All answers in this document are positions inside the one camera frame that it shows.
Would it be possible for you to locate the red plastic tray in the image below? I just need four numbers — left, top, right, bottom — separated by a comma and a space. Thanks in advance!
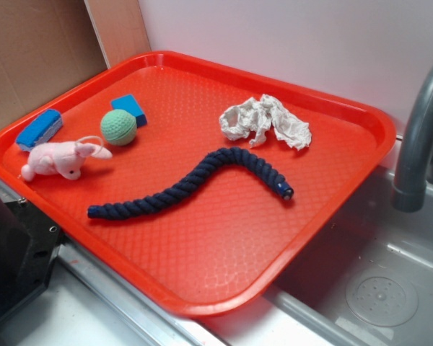
0, 52, 396, 317

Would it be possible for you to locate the pink plush bunny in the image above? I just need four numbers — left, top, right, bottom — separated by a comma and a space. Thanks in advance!
21, 136, 113, 182

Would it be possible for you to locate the dark blue twisted rope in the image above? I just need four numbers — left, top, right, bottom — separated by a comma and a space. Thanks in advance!
87, 146, 295, 221

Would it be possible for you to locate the green textured ball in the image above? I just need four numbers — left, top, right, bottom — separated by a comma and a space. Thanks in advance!
100, 110, 136, 146

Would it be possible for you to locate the crumpled white paper towel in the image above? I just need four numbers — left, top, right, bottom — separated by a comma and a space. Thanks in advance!
219, 94, 312, 151

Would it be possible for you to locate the grey faucet spout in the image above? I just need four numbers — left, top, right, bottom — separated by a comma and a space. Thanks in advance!
391, 67, 433, 213

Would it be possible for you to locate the grey plastic sink basin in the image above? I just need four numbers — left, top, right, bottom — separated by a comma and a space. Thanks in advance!
202, 148, 433, 345

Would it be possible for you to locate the blue foam block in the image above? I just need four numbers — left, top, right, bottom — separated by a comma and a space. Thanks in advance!
110, 94, 147, 128

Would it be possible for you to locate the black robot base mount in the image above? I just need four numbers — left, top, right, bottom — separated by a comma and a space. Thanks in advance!
0, 198, 62, 323

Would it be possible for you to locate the brown cardboard panel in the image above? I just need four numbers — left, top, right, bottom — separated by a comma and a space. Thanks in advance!
0, 1, 150, 130

